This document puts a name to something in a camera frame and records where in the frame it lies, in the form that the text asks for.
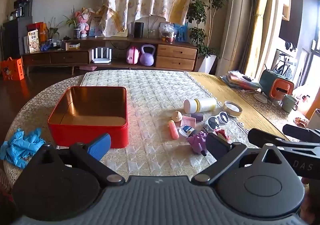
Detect green mug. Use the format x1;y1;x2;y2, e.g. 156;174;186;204
282;94;298;113

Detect glass reed diffuser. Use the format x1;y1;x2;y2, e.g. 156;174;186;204
147;21;157;38

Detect tall potted plant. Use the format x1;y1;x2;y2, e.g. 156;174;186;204
186;0;228;73

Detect blue printed box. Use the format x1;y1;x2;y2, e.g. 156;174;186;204
175;24;188;42

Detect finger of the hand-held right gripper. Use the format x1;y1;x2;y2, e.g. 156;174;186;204
247;128;320;152
282;124;320;142

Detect dark wood drawer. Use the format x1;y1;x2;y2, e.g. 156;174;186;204
50;51;89;64
22;53;52;64

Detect white sunglasses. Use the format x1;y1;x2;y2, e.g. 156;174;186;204
204;111;229;132

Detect pink plush doll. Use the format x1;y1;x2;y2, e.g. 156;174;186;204
77;10;90;38

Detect orange gift bag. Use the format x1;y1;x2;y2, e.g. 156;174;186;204
0;57;24;81

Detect bicycle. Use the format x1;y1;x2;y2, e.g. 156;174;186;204
275;50;300;81

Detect clear plastic bag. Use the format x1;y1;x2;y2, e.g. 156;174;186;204
159;23;177;43

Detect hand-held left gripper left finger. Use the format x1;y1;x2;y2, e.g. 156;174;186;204
32;133;125;187

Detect black cylinder speaker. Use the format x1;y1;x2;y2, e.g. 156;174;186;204
134;22;145;39

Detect black mini fridge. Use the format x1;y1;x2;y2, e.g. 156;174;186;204
2;16;33;59

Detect potted orchid plant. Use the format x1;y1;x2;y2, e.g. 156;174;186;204
64;8;82;39

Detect wooden media cabinet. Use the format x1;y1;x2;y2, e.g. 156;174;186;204
21;36;199;76

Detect purple kettlebell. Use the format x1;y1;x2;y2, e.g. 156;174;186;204
139;44;157;66

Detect purple spiky toy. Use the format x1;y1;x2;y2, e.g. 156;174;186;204
187;131;208;157

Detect lace circle-pattern tablecloth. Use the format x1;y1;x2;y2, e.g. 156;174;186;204
4;75;85;185

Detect dark teapot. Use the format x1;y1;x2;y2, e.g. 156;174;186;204
60;36;72;51

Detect green orange device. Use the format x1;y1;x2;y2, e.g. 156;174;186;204
259;70;295;99

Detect black coffee machine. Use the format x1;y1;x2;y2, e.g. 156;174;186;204
14;0;33;18

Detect cream tower air conditioner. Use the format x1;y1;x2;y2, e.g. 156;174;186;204
216;0;252;77

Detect pale blue picture card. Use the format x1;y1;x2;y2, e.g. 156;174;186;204
89;14;103;37

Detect white router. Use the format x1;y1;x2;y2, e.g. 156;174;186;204
90;47;112;64

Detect round coaster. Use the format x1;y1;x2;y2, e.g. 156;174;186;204
254;93;269;103

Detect pink soap dish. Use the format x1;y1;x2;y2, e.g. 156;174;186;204
180;115;197;128

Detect yellow bamboo mat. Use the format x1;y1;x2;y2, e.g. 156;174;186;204
185;71;290;140

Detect red orange gift box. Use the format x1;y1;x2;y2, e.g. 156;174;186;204
26;22;48;43

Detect pink tube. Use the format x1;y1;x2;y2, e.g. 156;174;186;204
168;120;179;139

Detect small leafy potted plant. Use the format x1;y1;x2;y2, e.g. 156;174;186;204
45;18;60;46

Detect red tin box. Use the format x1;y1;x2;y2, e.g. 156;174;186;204
47;86;128;149

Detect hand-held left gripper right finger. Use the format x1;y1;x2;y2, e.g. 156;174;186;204
191;132;284;187

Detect beige curtain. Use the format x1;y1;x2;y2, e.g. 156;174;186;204
245;0;283;78

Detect blue disposable gloves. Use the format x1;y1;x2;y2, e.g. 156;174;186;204
0;127;45;168

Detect light wood drawer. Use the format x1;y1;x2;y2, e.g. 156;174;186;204
157;45;198;60
155;56;196;70

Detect white yellow plastic bottle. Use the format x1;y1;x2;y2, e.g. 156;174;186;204
184;97;217;113

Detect red wrapped item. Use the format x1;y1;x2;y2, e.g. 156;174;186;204
215;129;229;142

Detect round gold tin lid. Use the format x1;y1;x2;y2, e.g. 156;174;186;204
222;101;243;117

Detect pink toy case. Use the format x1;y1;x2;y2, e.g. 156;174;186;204
126;46;140;64

